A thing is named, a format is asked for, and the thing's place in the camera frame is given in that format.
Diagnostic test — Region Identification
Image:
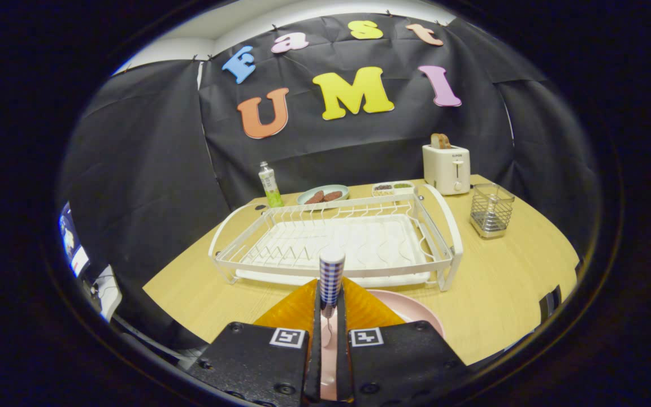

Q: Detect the metal wire basket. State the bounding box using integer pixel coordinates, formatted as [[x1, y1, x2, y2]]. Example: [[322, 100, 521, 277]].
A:
[[470, 183, 515, 239]]

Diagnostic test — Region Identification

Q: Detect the white divided sauce dish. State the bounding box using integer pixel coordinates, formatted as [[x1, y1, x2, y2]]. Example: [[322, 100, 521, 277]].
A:
[[371, 181, 416, 198]]

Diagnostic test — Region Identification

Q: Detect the light blue plate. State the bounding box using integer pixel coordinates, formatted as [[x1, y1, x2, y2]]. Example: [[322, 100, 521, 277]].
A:
[[296, 184, 350, 207]]

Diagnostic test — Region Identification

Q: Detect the white wire dish rack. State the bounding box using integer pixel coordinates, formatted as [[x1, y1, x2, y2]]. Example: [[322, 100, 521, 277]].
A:
[[208, 184, 464, 292]]

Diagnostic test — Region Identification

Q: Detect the white device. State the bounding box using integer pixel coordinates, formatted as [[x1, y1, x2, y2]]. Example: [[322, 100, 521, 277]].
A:
[[93, 265, 123, 323]]

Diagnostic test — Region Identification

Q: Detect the computer monitor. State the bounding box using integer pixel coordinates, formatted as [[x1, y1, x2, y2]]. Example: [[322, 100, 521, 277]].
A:
[[59, 201, 91, 278]]

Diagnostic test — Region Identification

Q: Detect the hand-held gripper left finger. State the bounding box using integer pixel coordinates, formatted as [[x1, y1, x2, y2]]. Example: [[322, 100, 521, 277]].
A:
[[187, 278, 322, 407]]

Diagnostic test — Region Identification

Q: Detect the black chair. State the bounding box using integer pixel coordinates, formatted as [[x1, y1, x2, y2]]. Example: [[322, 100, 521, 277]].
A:
[[539, 285, 563, 323]]

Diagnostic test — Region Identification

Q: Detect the black backdrop cloth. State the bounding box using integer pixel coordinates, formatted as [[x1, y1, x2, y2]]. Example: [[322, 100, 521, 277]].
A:
[[57, 12, 603, 352]]

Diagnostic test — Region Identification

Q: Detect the white toaster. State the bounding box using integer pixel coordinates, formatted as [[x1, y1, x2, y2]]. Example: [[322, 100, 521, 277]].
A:
[[422, 144, 471, 196]]

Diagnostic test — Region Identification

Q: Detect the pink plate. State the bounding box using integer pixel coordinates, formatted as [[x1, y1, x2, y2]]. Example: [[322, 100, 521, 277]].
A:
[[319, 289, 445, 402]]

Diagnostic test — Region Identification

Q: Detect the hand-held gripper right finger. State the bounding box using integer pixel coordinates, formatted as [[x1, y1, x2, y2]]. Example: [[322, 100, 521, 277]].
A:
[[336, 277, 471, 405]]

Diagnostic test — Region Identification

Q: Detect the green drink bottle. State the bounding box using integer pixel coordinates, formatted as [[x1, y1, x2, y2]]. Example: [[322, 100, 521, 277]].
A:
[[258, 161, 284, 208]]

